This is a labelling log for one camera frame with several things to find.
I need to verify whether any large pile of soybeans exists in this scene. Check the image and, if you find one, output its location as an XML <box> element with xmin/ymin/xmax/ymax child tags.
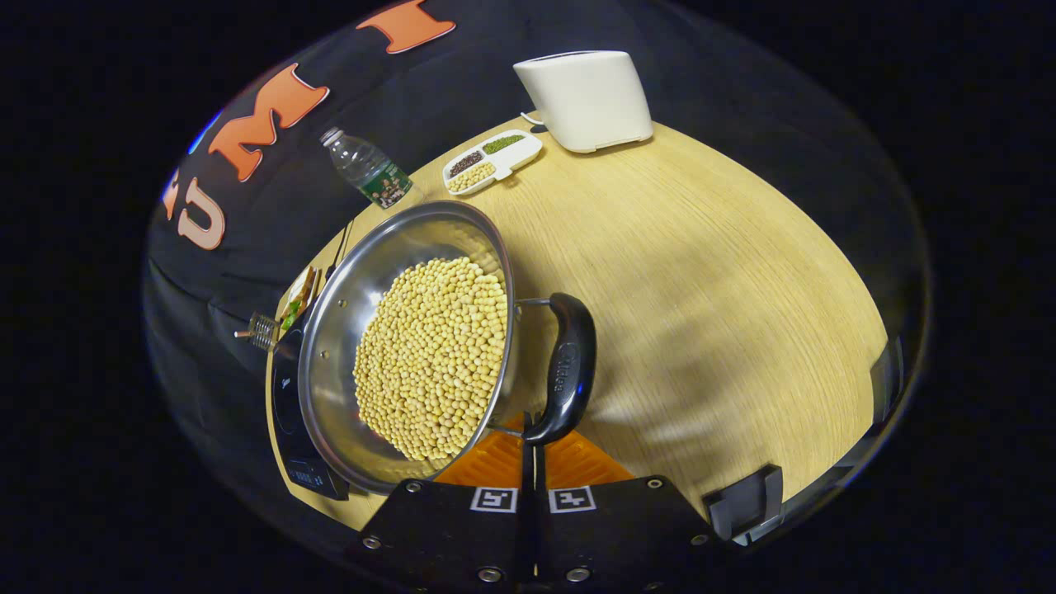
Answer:
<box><xmin>353</xmin><ymin>257</ymin><xmax>509</xmax><ymax>463</ymax></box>

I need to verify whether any white divided tray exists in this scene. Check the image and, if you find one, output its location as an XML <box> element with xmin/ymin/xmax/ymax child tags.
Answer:
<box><xmin>442</xmin><ymin>130</ymin><xmax>544</xmax><ymax>197</ymax></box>

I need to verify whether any white toaster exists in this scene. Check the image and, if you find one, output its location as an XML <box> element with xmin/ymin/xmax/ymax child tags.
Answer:
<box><xmin>513</xmin><ymin>50</ymin><xmax>654</xmax><ymax>154</ymax></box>

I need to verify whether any thin black cable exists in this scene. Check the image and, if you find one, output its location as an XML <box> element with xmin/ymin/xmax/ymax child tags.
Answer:
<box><xmin>328</xmin><ymin>219</ymin><xmax>357</xmax><ymax>277</ymax></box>

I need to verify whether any clear plastic water bottle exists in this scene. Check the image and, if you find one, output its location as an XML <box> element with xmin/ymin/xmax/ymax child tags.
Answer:
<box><xmin>320</xmin><ymin>127</ymin><xmax>413</xmax><ymax>210</ymax></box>

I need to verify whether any black backdrop cloth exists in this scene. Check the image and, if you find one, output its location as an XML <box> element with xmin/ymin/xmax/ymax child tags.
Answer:
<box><xmin>144</xmin><ymin>0</ymin><xmax>929</xmax><ymax>331</ymax></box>

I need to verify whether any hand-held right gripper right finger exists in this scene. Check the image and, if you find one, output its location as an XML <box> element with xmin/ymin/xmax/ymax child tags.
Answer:
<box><xmin>535</xmin><ymin>427</ymin><xmax>731</xmax><ymax>591</ymax></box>

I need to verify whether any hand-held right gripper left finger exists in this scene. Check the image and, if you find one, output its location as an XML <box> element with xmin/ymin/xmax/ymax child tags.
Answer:
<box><xmin>345</xmin><ymin>412</ymin><xmax>535</xmax><ymax>591</ymax></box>

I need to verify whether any black induction cooktop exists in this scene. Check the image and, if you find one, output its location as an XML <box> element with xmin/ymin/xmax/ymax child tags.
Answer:
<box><xmin>271</xmin><ymin>326</ymin><xmax>351</xmax><ymax>502</ymax></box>

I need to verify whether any small soybean portion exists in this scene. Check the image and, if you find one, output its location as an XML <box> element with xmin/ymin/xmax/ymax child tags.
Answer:
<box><xmin>450</xmin><ymin>162</ymin><xmax>497</xmax><ymax>192</ymax></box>

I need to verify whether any sandwich with lettuce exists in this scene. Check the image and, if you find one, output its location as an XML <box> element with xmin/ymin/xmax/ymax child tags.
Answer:
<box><xmin>280</xmin><ymin>266</ymin><xmax>323</xmax><ymax>331</ymax></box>

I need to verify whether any stainless steel pot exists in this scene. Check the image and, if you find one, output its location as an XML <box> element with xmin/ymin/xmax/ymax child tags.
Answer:
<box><xmin>297</xmin><ymin>200</ymin><xmax>597</xmax><ymax>496</ymax></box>

